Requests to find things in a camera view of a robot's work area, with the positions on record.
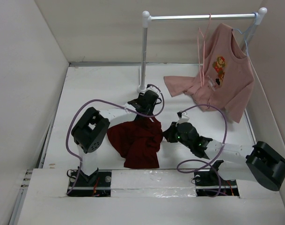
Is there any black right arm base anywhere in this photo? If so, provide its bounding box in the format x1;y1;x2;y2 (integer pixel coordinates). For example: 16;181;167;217
191;171;240;197

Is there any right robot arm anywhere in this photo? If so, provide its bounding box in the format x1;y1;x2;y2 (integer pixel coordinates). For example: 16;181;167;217
163;122;285;191

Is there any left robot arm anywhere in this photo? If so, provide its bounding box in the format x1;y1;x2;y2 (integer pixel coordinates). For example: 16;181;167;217
69;89;165;186

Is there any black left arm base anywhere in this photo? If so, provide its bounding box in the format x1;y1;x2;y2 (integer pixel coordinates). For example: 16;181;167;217
66;170;112;197

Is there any pink printed t shirt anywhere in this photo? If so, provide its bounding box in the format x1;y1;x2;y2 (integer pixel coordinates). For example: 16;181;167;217
164;23;255;123

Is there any blue wire hanger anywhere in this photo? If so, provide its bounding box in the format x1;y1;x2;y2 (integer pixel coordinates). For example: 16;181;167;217
233;12;258;56

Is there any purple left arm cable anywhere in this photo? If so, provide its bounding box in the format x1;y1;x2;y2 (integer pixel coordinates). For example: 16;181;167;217
66;83;165;195

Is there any pink wire hanger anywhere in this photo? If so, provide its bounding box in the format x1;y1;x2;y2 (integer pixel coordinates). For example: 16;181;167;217
197;14;212;87

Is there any dark red t shirt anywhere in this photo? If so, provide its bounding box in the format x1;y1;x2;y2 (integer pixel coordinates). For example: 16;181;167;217
107;117;163;169

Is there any white metal clothes rack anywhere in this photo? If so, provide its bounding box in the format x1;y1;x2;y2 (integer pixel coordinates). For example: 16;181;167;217
137;7;268;93

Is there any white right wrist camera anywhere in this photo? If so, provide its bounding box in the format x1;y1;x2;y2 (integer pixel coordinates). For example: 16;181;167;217
177;111;190;124

